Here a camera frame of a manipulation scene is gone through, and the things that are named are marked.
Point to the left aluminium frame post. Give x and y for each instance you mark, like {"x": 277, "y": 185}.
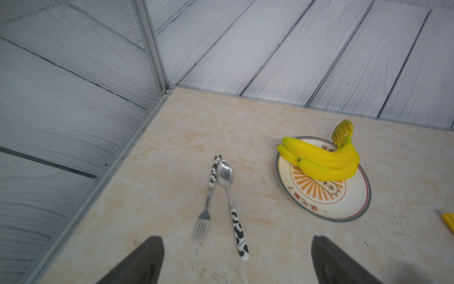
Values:
{"x": 146, "y": 30}

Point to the yellow banana bunch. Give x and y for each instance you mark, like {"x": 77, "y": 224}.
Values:
{"x": 320, "y": 164}

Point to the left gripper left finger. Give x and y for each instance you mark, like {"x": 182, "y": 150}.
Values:
{"x": 142, "y": 266}

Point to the yellow handled screwdriver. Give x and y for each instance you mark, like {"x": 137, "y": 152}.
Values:
{"x": 448, "y": 219}

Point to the zebra handled fork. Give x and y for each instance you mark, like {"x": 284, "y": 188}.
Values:
{"x": 203, "y": 221}

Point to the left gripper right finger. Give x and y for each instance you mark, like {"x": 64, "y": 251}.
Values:
{"x": 333, "y": 266}

